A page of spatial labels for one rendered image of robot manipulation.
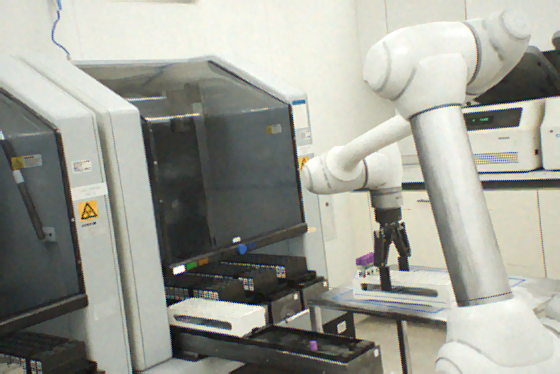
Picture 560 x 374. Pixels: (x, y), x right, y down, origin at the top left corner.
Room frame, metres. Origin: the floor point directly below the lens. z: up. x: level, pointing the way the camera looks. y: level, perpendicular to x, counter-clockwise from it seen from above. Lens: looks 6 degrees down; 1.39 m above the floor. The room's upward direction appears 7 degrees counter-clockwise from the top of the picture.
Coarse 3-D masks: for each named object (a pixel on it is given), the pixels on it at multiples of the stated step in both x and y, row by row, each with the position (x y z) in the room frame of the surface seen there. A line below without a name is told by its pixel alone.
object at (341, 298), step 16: (432, 272) 2.20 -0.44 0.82; (336, 288) 2.13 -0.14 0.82; (352, 288) 2.11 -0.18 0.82; (512, 288) 1.94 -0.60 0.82; (528, 288) 1.93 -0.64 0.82; (544, 288) 1.91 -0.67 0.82; (320, 304) 2.01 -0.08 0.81; (336, 304) 1.97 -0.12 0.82; (352, 304) 1.94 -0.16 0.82; (368, 304) 1.93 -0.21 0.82; (384, 304) 1.91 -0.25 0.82; (400, 304) 1.89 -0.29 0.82; (528, 304) 1.79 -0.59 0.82; (544, 304) 1.79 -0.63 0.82; (320, 320) 2.05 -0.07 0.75; (400, 320) 1.82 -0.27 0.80; (416, 320) 1.79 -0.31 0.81; (432, 320) 1.75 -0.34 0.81; (400, 336) 2.34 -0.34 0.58; (400, 352) 2.35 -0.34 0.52
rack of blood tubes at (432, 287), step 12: (372, 276) 1.99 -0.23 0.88; (396, 276) 1.96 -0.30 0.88; (408, 276) 1.94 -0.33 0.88; (420, 276) 1.93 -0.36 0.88; (432, 276) 1.92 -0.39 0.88; (444, 276) 1.90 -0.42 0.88; (360, 288) 1.98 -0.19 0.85; (372, 288) 2.00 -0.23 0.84; (396, 288) 1.97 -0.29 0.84; (408, 288) 2.00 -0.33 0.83; (420, 288) 1.97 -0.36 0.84; (432, 288) 1.84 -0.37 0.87; (444, 288) 1.82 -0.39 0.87; (384, 300) 1.94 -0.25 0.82; (396, 300) 1.91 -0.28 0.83; (408, 300) 1.89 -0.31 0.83; (432, 300) 1.84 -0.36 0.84; (444, 300) 1.82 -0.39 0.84
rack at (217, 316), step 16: (176, 304) 2.01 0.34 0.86; (192, 304) 2.00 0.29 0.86; (208, 304) 1.97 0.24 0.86; (224, 304) 1.94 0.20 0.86; (240, 304) 1.92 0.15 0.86; (176, 320) 1.98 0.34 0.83; (192, 320) 1.97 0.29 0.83; (208, 320) 1.95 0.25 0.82; (224, 320) 1.83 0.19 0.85; (240, 320) 1.80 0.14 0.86; (256, 320) 1.84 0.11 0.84; (240, 336) 1.79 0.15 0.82
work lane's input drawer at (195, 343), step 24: (192, 336) 1.89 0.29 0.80; (216, 336) 1.84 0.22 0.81; (264, 336) 1.81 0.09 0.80; (288, 336) 1.79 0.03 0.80; (312, 336) 1.76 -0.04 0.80; (336, 336) 1.71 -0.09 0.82; (240, 360) 1.77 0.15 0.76; (264, 360) 1.71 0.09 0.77; (288, 360) 1.66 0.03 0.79; (312, 360) 1.61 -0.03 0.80; (336, 360) 1.57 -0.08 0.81; (360, 360) 1.58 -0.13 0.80
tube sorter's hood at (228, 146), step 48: (144, 96) 2.10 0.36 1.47; (192, 96) 2.21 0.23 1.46; (240, 96) 2.32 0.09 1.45; (192, 144) 2.04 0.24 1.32; (240, 144) 2.18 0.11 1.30; (288, 144) 2.35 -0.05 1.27; (192, 192) 2.02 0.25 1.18; (240, 192) 2.16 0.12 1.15; (288, 192) 2.33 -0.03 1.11; (192, 240) 2.01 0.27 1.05; (240, 240) 2.14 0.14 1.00
